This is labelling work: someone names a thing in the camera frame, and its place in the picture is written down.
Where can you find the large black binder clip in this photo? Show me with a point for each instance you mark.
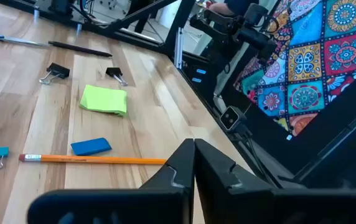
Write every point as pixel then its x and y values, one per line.
pixel 58 70

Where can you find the blue eraser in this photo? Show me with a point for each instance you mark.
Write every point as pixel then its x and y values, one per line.
pixel 91 147

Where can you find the orange pencil with eraser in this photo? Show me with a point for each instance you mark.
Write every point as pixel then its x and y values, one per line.
pixel 103 159

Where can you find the person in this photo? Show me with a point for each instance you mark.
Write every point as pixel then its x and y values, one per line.
pixel 221 8

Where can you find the table-level camera box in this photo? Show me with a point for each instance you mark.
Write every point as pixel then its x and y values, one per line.
pixel 230 118

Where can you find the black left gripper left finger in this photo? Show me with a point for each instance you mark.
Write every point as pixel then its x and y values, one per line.
pixel 165 205

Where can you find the black pen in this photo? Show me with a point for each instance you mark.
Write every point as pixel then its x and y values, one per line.
pixel 78 48

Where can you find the green sticky notes pad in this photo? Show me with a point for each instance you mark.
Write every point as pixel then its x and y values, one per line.
pixel 103 99

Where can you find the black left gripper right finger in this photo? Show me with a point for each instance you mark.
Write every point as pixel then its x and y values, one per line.
pixel 243 205

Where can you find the small black binder clip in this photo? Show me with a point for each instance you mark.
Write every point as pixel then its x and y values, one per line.
pixel 113 71

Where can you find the colourful patterned cloth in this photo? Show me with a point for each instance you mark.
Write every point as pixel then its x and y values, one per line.
pixel 305 62

